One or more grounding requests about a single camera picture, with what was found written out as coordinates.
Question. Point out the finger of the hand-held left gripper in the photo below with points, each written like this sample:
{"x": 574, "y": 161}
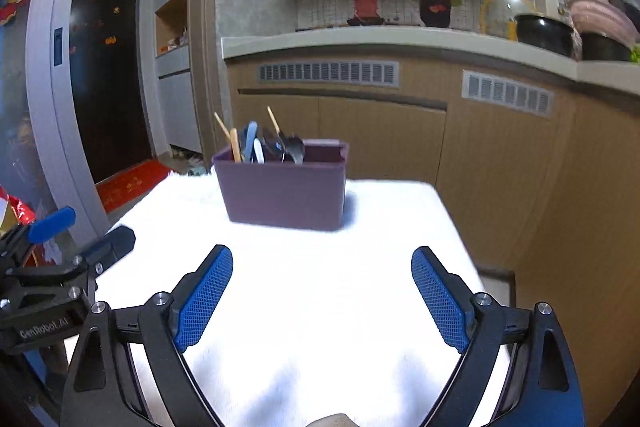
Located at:
{"x": 117, "y": 242}
{"x": 50, "y": 221}

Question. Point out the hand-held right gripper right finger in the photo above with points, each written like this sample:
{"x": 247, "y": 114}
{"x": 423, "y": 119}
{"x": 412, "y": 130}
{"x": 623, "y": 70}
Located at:
{"x": 442, "y": 302}

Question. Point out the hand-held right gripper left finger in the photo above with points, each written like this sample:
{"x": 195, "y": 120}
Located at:
{"x": 205, "y": 302}

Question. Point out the purple plastic utensil holder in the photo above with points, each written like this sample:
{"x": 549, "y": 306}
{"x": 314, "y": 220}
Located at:
{"x": 285, "y": 192}

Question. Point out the wooden spoon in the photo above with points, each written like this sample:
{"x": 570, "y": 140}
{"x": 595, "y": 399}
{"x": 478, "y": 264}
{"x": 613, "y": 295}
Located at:
{"x": 235, "y": 144}

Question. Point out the wooden chopstick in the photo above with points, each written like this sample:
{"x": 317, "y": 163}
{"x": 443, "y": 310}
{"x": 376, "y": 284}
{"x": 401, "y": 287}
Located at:
{"x": 222, "y": 127}

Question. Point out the blue plastic spoon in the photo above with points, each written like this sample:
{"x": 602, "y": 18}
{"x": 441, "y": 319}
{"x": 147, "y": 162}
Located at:
{"x": 250, "y": 134}

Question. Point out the red plastic bag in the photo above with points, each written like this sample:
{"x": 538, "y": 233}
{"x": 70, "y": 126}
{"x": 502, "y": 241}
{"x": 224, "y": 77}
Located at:
{"x": 15, "y": 209}

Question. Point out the red doormat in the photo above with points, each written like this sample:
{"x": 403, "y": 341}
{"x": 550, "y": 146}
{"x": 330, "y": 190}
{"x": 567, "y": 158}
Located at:
{"x": 130, "y": 187}

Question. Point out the row of shoes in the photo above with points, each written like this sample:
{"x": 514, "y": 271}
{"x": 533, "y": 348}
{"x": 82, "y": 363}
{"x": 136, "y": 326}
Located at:
{"x": 187, "y": 159}

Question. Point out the grey open door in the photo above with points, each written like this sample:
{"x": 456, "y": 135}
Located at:
{"x": 45, "y": 107}

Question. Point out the white textured table cloth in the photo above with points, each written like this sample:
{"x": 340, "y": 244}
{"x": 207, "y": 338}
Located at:
{"x": 325, "y": 332}

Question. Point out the wooden kitchen counter cabinet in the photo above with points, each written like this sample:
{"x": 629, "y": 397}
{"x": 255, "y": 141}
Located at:
{"x": 500, "y": 167}

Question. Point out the white shoe cabinet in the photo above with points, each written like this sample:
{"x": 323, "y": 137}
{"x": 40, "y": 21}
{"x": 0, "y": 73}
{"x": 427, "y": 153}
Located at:
{"x": 177, "y": 107}

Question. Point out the dark entrance door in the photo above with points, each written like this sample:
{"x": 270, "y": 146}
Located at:
{"x": 110, "y": 82}

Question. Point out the short grey vent grille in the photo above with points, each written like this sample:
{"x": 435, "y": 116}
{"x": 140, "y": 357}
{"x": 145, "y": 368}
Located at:
{"x": 507, "y": 93}

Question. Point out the long grey vent grille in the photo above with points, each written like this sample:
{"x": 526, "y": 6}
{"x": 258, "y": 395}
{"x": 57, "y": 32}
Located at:
{"x": 327, "y": 73}

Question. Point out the black cooking pot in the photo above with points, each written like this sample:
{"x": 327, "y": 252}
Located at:
{"x": 545, "y": 34}

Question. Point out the glass pot lid yellow rim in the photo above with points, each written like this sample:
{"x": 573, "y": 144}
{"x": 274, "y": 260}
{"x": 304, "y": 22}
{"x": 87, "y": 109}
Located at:
{"x": 500, "y": 17}

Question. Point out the black pot under basket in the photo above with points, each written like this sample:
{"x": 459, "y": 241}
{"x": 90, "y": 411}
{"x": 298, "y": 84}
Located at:
{"x": 605, "y": 48}

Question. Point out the green vegetables in bag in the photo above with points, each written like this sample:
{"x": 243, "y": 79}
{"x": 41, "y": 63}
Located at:
{"x": 635, "y": 53}

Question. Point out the pink plastic basket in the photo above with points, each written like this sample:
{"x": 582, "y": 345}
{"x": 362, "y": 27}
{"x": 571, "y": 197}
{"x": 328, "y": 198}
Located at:
{"x": 605, "y": 17}

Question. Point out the red wall decoration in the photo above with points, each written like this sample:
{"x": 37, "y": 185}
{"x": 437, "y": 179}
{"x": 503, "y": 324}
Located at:
{"x": 14, "y": 2}

